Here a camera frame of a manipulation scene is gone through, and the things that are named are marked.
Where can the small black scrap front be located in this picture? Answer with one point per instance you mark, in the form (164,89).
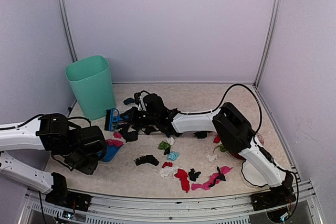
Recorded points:
(193,174)

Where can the small pink paper scrap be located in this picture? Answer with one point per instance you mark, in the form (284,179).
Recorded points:
(117,135)

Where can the white paper scrap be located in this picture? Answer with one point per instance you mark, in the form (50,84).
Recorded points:
(168,172)
(212,157)

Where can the small red scrap right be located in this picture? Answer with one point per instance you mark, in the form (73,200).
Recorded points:
(217,139)

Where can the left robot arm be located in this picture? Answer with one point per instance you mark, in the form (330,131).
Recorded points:
(81,148)

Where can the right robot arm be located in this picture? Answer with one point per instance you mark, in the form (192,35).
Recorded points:
(234,130)

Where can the white paper scrap right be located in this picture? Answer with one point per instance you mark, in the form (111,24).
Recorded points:
(212,157)

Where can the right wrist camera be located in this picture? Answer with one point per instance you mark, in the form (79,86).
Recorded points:
(138,100)

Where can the blue hand brush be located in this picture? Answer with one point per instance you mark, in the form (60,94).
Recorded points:
(112,119)

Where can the white scalloped bowl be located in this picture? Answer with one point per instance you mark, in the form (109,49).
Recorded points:
(251,176)

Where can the red paper scrap front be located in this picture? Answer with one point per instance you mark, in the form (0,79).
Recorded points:
(182,175)

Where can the blue dustpan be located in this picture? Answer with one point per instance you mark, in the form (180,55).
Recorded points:
(111,152)

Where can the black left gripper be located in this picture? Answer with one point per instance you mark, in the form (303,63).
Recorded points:
(88,169)

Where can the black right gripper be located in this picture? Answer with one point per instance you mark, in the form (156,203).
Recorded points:
(132,118)

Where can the white paper scrap front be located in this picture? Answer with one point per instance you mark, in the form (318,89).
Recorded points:
(168,172)

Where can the light blue paper scrap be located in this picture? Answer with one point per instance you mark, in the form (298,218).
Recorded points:
(172,156)

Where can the teal plastic waste bin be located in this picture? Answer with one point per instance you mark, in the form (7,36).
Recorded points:
(91,82)

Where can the long pink paper scrap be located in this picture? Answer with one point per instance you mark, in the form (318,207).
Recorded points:
(214,179)

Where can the green paper scrap right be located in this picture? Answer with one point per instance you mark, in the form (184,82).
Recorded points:
(221,148)

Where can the navy paper scrap far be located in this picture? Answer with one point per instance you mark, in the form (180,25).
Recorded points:
(128,101)

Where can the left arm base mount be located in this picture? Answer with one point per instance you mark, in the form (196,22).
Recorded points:
(71,197)

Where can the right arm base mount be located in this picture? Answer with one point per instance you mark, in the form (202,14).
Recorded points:
(277,196)

